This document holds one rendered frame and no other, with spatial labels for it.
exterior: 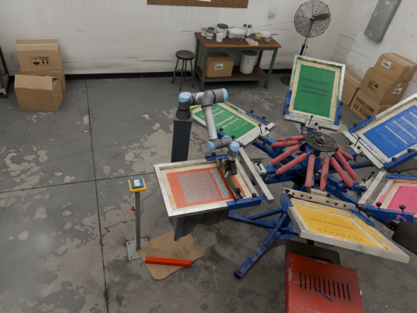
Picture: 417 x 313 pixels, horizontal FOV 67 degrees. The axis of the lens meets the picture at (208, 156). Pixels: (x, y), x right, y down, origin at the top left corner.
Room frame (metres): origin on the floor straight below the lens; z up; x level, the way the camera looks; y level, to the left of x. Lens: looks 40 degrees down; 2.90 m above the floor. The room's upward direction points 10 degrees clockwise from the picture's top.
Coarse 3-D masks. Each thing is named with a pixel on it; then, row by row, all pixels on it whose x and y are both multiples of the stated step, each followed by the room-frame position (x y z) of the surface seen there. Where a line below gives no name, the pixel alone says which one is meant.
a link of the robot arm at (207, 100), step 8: (208, 96) 2.25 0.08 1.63; (200, 104) 2.24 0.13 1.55; (208, 104) 2.21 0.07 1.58; (208, 112) 2.18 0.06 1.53; (208, 120) 2.14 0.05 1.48; (208, 128) 2.11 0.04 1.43; (208, 136) 2.09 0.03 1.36; (216, 136) 2.08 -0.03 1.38; (208, 144) 2.04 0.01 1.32; (216, 144) 2.04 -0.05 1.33
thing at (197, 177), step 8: (200, 168) 2.13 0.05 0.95; (208, 168) 2.15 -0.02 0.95; (168, 176) 1.96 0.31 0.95; (176, 176) 1.98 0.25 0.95; (184, 176) 1.99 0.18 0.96; (192, 176) 2.01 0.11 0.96; (200, 176) 2.03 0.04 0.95; (208, 176) 2.05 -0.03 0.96; (176, 184) 1.88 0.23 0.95; (184, 184) 1.90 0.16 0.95; (192, 184) 1.91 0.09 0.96; (200, 184) 1.93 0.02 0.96
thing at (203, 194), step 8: (208, 184) 1.95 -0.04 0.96; (216, 184) 1.96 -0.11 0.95; (176, 192) 1.80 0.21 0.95; (184, 192) 1.81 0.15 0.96; (192, 192) 1.83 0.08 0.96; (200, 192) 1.84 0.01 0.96; (208, 192) 1.86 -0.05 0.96; (216, 192) 1.87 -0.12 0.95; (176, 200) 1.71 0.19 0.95; (184, 200) 1.72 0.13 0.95; (192, 200) 1.74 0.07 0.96; (200, 200) 1.75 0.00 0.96; (208, 200) 1.77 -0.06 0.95; (216, 200) 1.78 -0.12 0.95; (224, 200) 1.80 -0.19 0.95
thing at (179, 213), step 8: (192, 160) 2.18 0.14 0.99; (200, 160) 2.20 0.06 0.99; (160, 168) 2.03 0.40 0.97; (168, 168) 2.06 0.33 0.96; (240, 168) 2.19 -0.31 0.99; (160, 176) 1.91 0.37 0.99; (160, 184) 1.82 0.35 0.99; (248, 184) 2.00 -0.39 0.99; (256, 192) 1.92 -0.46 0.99; (168, 200) 1.67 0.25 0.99; (168, 208) 1.58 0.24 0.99; (192, 208) 1.63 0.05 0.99; (200, 208) 1.64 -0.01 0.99; (208, 208) 1.65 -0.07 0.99; (216, 208) 1.67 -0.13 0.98; (224, 208) 1.70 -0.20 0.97; (168, 216) 1.52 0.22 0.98; (176, 216) 1.54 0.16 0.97; (184, 216) 1.56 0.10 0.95
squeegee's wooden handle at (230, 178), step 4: (224, 160) 2.18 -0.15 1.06; (220, 164) 2.18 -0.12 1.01; (224, 168) 2.10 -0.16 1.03; (228, 176) 2.00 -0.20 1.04; (232, 176) 1.99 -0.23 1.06; (228, 180) 1.99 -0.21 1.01; (232, 180) 1.94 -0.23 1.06; (232, 184) 1.92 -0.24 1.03; (236, 184) 1.90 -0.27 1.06; (232, 188) 1.90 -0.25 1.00; (236, 188) 1.86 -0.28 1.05; (236, 192) 1.87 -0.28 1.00
